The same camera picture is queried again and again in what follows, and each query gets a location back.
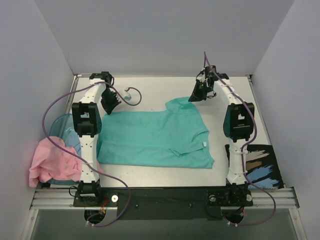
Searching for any teal t shirt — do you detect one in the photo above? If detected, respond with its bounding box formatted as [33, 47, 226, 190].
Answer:
[97, 97, 214, 169]

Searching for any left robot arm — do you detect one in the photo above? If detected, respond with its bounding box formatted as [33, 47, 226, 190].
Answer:
[71, 71, 121, 206]

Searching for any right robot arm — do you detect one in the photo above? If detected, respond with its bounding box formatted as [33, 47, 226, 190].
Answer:
[188, 65, 257, 186]

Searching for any blue plastic bin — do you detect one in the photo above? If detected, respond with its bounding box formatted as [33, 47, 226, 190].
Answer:
[47, 113, 101, 186]

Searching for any pink t shirt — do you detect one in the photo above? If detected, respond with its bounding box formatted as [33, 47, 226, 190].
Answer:
[28, 136, 99, 188]

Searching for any black printed t shirt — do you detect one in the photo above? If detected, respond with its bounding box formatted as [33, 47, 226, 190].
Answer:
[224, 143, 285, 190]

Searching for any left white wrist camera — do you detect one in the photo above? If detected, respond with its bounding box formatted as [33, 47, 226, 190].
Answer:
[119, 89, 132, 101]

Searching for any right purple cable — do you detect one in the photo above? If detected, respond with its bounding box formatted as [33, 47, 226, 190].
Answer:
[203, 51, 278, 228]

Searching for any purple cable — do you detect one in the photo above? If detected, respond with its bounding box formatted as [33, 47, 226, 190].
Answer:
[203, 51, 278, 228]
[41, 81, 143, 228]

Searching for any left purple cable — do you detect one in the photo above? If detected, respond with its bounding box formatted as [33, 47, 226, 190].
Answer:
[41, 81, 143, 228]

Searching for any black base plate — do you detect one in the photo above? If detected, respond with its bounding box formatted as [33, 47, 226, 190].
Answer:
[73, 185, 253, 221]

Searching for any aluminium rail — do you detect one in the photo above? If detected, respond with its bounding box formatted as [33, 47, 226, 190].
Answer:
[30, 188, 300, 210]

